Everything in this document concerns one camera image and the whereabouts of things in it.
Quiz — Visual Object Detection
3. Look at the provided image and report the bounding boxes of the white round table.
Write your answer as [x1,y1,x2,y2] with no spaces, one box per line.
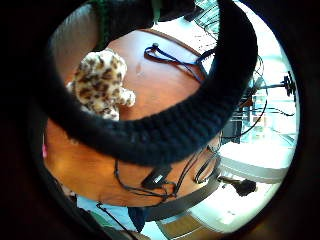
[218,139,298,185]

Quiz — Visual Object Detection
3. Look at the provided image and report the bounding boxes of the black tripod camera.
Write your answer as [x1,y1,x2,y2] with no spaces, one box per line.
[258,70,298,103]

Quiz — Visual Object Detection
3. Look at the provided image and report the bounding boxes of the black cable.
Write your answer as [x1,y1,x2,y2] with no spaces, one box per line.
[113,145,222,202]

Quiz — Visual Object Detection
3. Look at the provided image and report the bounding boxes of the blue and black lanyard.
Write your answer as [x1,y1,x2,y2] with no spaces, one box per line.
[143,42,216,84]

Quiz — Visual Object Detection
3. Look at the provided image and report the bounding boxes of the black camera on stand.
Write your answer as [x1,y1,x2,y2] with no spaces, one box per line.
[217,175,258,198]

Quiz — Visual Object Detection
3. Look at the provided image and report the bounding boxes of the leopard print soft toy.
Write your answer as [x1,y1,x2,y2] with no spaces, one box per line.
[65,48,137,122]

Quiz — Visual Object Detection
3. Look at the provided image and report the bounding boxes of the small black device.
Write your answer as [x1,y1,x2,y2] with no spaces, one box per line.
[141,165,173,190]

